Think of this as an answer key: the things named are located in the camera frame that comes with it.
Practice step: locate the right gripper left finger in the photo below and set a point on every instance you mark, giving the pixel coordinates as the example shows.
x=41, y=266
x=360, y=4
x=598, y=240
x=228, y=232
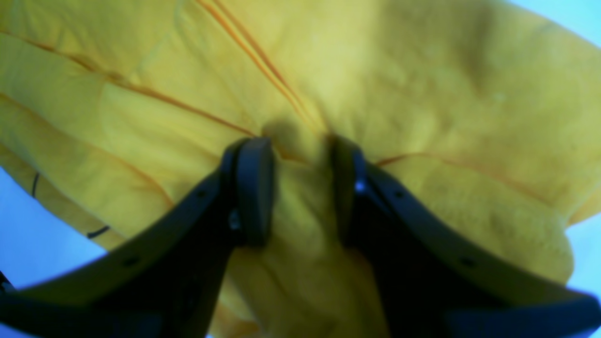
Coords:
x=164, y=283

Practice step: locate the orange yellow T-shirt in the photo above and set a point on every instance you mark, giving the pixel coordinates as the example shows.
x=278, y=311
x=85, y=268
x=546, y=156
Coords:
x=112, y=110

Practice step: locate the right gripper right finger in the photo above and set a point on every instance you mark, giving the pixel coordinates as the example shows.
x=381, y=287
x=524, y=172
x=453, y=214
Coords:
x=433, y=283

